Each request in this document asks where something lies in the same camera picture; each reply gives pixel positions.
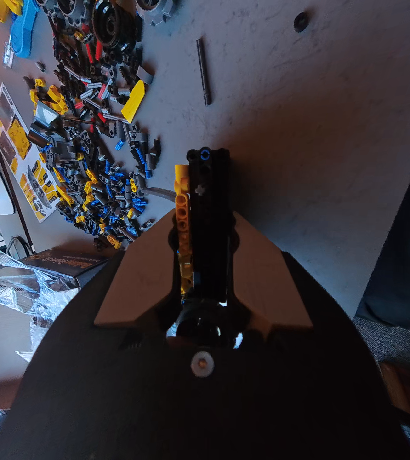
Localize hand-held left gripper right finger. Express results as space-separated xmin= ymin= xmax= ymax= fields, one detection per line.
xmin=228 ymin=212 xmax=314 ymax=341

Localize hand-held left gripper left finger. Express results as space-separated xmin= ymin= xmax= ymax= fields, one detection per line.
xmin=94 ymin=210 xmax=181 ymax=329

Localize yellow toy brick vehicle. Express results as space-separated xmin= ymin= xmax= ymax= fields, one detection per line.
xmin=174 ymin=147 xmax=243 ymax=349

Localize grey desk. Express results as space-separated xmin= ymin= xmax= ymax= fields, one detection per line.
xmin=0 ymin=0 xmax=410 ymax=320

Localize dark blue cardboard kit box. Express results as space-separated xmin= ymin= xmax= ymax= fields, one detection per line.
xmin=0 ymin=248 xmax=119 ymax=410

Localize clear plastic bags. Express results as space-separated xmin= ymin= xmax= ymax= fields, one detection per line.
xmin=0 ymin=252 xmax=83 ymax=363

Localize pile of small brick parts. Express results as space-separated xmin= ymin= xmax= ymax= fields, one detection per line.
xmin=23 ymin=22 xmax=162 ymax=250

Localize wooden furniture leg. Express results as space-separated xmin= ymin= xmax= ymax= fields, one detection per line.
xmin=379 ymin=361 xmax=410 ymax=421

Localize yellow curved panel piece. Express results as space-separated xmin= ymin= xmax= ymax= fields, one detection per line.
xmin=120 ymin=80 xmax=146 ymax=123

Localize yellow and grey sticker sheet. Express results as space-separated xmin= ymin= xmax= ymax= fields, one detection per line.
xmin=0 ymin=82 xmax=59 ymax=224

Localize dark grey axle rod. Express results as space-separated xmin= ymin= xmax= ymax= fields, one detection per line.
xmin=196 ymin=38 xmax=213 ymax=106

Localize black rubber tyre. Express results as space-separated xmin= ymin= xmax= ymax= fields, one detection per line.
xmin=92 ymin=0 xmax=142 ymax=49

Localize grey wheel hub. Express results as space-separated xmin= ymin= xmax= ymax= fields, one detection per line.
xmin=135 ymin=0 xmax=175 ymax=26
xmin=56 ymin=0 xmax=96 ymax=26

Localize blue brick separator tool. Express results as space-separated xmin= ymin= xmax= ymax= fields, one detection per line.
xmin=9 ymin=0 xmax=42 ymax=58

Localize yellow brick assembly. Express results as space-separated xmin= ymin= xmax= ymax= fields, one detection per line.
xmin=0 ymin=0 xmax=24 ymax=29

